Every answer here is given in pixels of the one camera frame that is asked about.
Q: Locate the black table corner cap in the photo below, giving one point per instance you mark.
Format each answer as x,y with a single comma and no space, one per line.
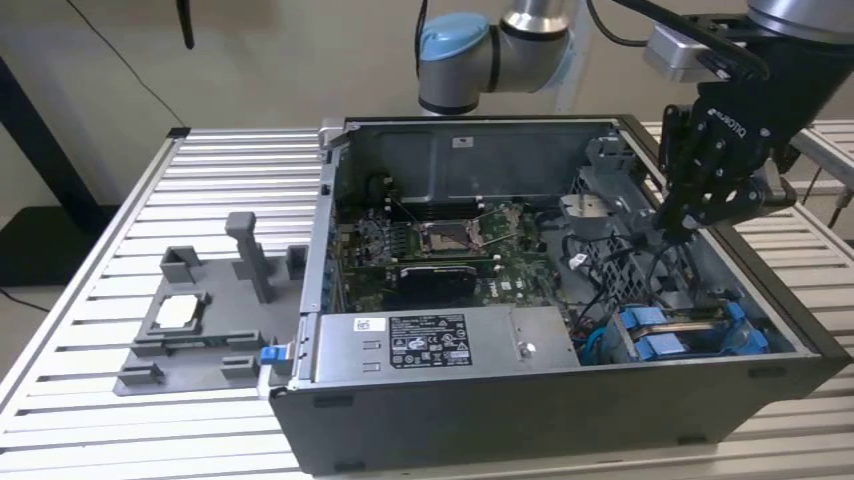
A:
177,133

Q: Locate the black stand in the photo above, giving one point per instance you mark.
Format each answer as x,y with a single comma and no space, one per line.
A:
46,240

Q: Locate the blue case latch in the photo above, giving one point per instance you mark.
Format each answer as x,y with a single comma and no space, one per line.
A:
267,355

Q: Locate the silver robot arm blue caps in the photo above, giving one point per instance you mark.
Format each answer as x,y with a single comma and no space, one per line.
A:
460,70

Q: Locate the silver metal bracket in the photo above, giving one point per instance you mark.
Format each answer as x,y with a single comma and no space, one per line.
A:
590,206

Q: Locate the black open PC case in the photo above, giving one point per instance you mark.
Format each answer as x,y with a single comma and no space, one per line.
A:
467,425

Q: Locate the green motherboard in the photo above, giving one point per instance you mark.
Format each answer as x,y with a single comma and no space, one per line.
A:
520,270

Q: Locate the silver CPU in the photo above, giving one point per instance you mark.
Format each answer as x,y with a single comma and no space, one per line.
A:
175,312

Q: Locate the black camera bracket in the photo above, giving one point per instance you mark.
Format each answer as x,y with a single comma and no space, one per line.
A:
720,45

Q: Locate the CPU socket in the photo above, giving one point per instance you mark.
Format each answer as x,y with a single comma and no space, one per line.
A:
440,242

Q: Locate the grey perforated drive cage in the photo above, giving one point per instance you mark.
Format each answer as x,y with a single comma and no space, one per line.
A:
600,270

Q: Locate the silver power supply with label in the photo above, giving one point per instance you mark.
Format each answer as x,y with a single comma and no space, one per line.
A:
347,360

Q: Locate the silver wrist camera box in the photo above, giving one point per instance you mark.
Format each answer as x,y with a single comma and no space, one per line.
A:
670,50

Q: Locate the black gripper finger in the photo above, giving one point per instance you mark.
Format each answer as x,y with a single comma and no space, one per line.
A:
754,197
687,175

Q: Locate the white sticker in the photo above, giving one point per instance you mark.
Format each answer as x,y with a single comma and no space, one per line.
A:
461,141

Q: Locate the grey parts rack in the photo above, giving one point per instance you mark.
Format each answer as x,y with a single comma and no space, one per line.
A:
220,320

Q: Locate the blue disk carrier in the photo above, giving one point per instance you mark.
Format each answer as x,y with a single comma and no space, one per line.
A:
662,345

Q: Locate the thin dark rods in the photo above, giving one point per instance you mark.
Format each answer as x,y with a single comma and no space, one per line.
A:
836,205

